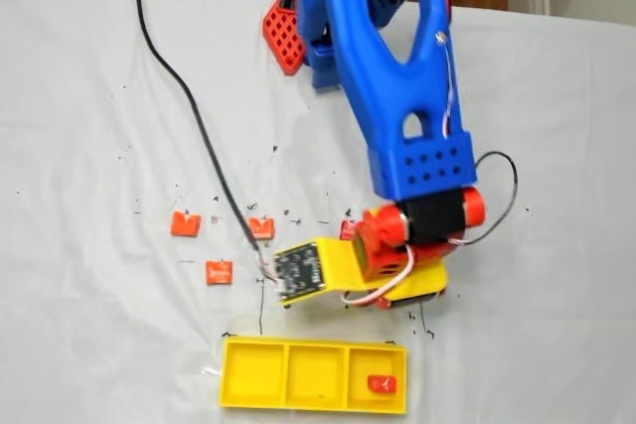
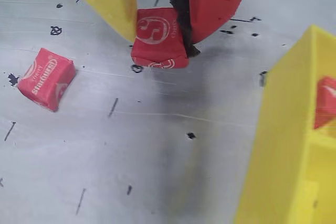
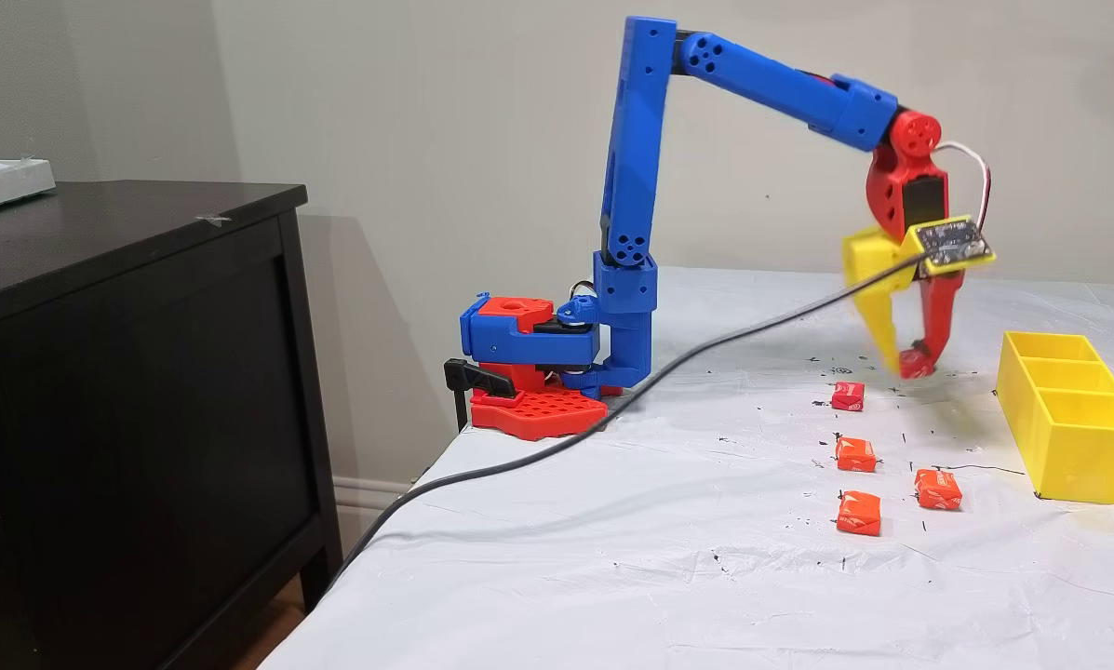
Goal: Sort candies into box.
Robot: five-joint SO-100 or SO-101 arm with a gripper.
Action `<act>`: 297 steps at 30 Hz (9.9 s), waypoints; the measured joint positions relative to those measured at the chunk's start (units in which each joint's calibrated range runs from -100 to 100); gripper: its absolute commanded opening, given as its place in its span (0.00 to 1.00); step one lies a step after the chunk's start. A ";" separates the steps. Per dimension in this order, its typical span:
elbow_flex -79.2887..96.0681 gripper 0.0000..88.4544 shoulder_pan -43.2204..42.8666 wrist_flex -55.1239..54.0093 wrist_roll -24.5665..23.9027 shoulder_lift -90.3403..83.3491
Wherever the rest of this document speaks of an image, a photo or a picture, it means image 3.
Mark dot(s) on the red Starburst candy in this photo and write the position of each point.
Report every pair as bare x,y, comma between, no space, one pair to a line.
848,396
915,363

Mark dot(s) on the orange starburst candy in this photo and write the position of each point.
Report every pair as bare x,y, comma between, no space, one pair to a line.
855,454
938,489
859,514

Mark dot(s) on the yellow three-compartment box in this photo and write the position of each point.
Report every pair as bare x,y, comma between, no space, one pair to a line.
1087,456

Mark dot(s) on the white flat box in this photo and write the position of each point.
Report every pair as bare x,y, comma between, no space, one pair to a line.
3,184

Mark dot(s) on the white table cover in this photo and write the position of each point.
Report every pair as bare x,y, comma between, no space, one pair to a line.
705,577

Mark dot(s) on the black table clamp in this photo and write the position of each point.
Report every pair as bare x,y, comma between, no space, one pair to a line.
477,380

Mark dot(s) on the white baseboard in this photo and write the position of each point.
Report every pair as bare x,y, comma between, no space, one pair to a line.
370,498

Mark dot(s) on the small clear tape piece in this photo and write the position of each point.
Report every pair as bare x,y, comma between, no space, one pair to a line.
213,220

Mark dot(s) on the black wooden cabinet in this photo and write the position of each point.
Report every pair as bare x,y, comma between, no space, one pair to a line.
128,419

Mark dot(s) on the yellow camera mount bracket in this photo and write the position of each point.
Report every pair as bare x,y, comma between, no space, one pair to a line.
908,247

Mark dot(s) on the camera circuit board module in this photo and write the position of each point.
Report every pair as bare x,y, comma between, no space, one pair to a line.
957,247

